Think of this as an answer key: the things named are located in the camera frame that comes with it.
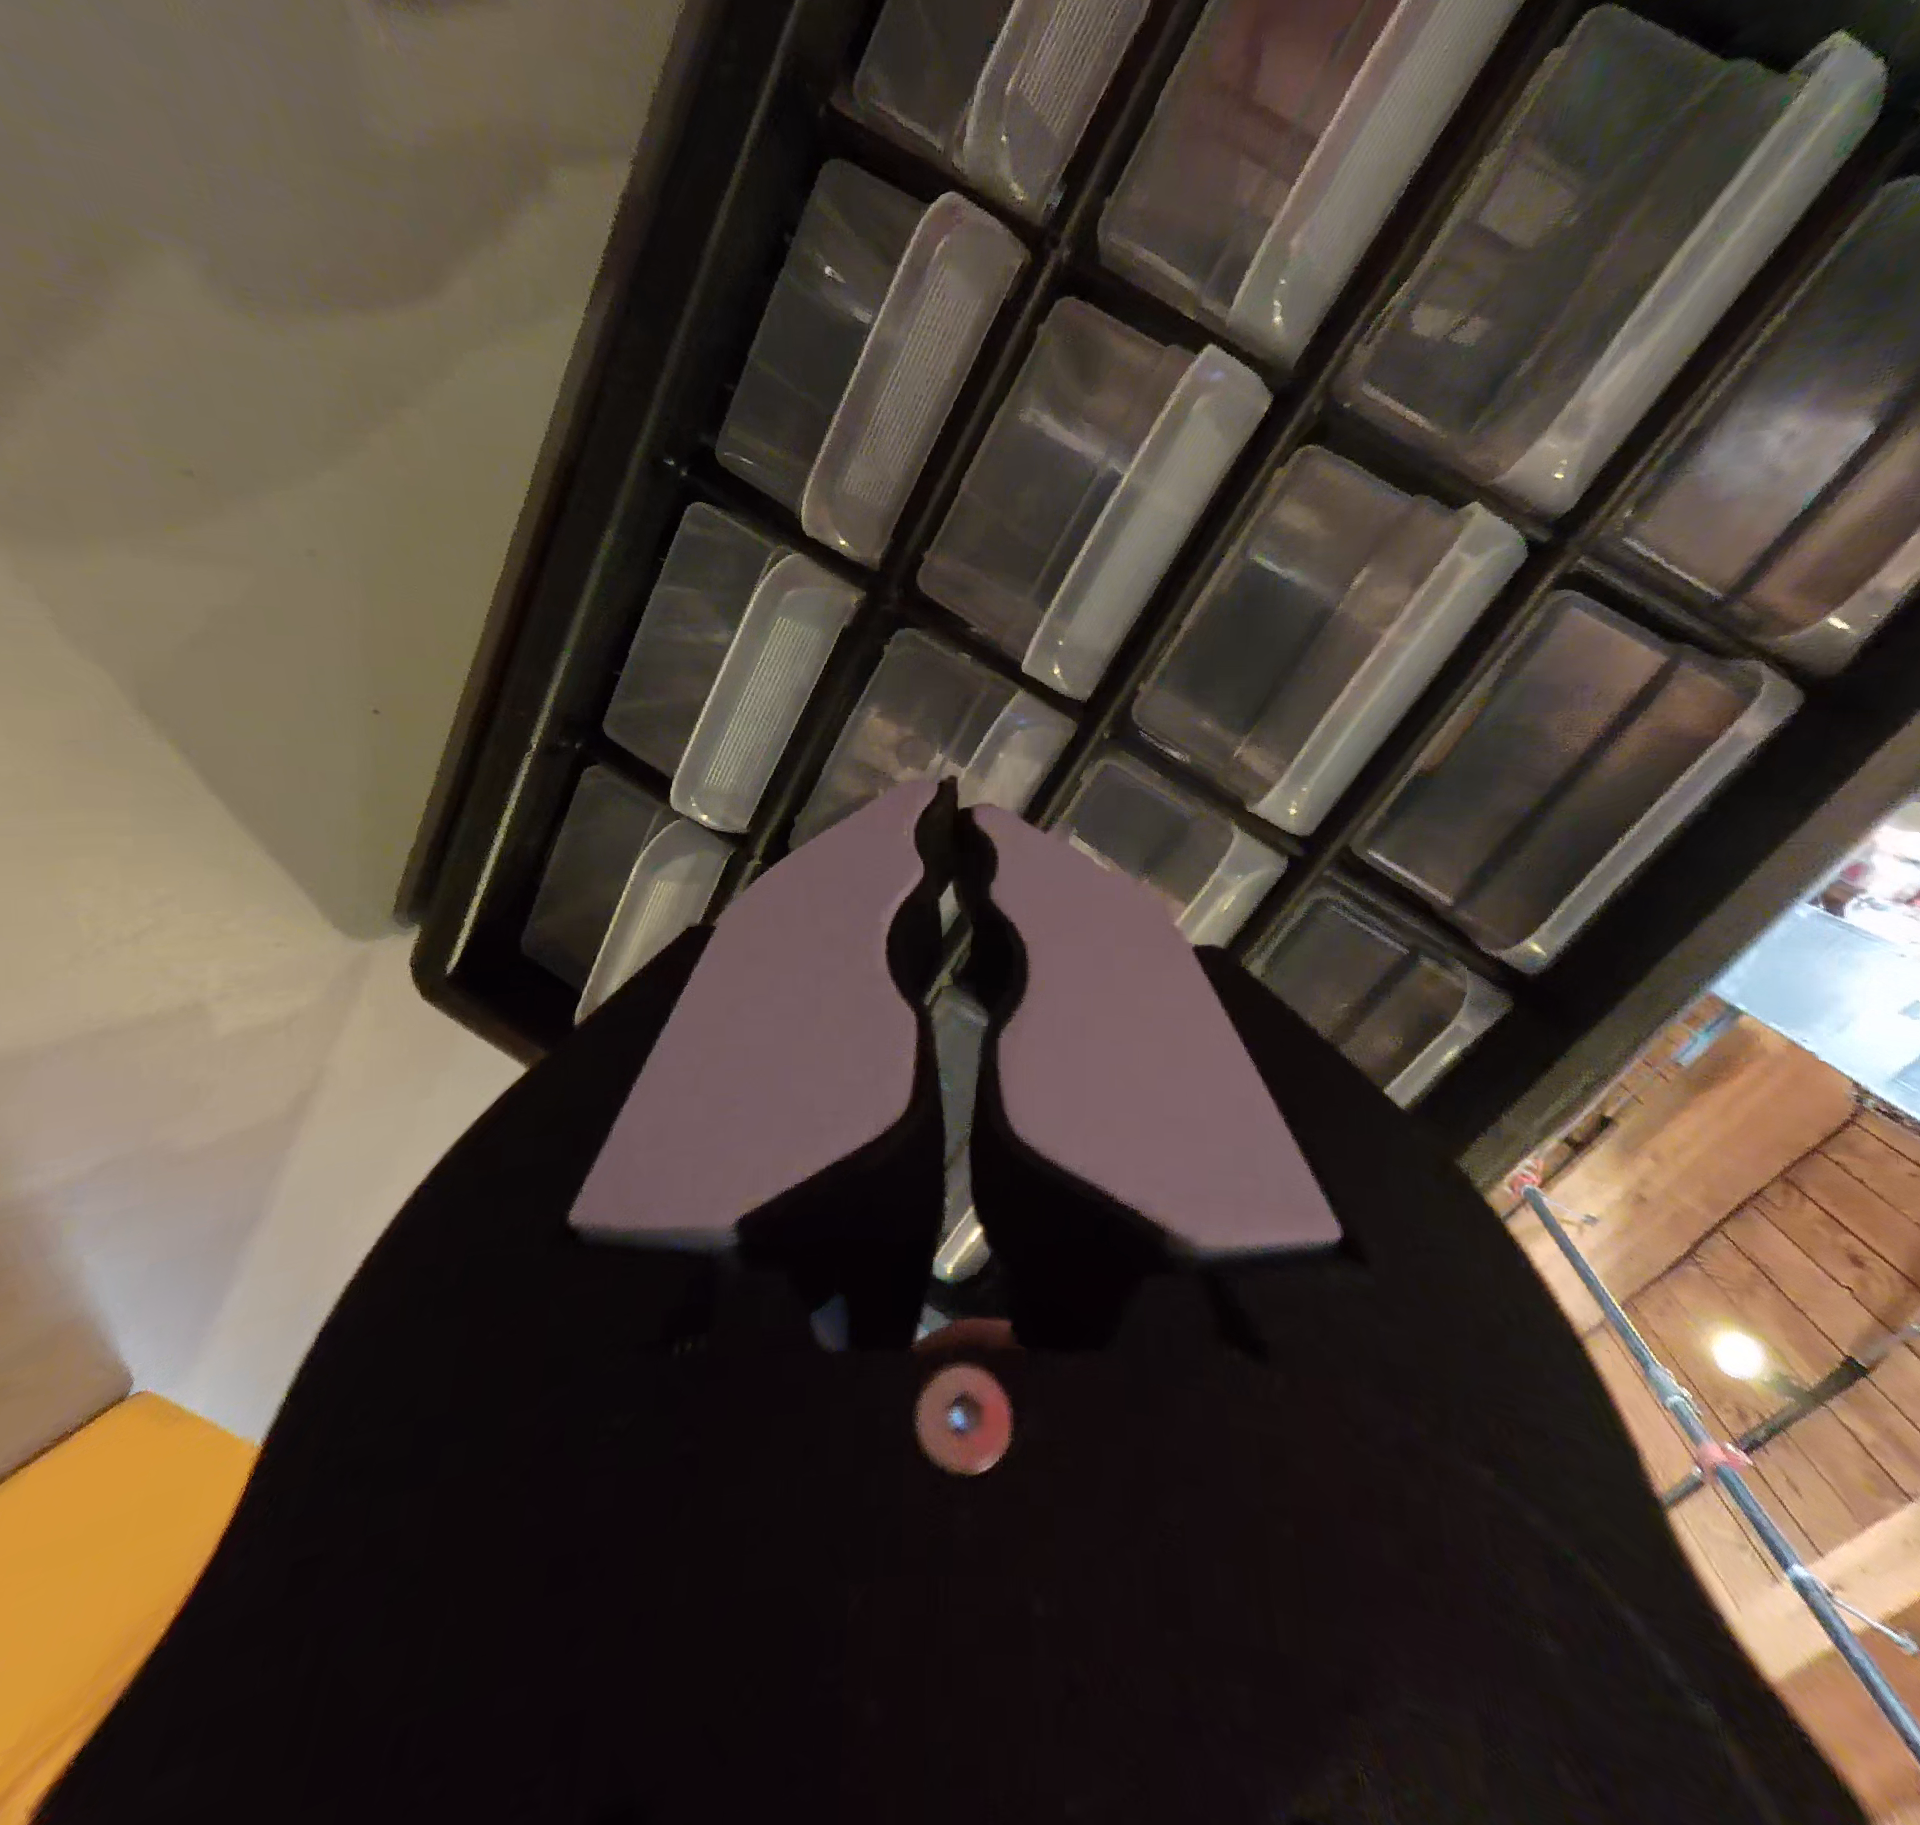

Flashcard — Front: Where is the thin metal pole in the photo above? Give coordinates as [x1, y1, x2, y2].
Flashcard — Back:
[1769, 1590, 1920, 1698]

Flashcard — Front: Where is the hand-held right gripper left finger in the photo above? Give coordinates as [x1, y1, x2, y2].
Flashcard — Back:
[567, 780, 963, 1354]

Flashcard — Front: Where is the metal pole with red clamp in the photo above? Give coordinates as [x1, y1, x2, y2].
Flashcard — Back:
[1506, 1172, 1920, 1654]

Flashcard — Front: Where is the silver metal duct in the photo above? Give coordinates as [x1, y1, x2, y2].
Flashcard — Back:
[1709, 834, 1920, 1069]

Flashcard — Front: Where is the group of clear plastic drawers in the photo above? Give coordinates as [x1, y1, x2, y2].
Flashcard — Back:
[517, 0, 1920, 1107]

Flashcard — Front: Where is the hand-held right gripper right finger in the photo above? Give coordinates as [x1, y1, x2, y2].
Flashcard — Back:
[954, 800, 1344, 1354]

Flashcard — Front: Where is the black drawer cabinet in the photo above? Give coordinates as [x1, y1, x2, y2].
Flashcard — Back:
[397, 0, 1920, 1181]

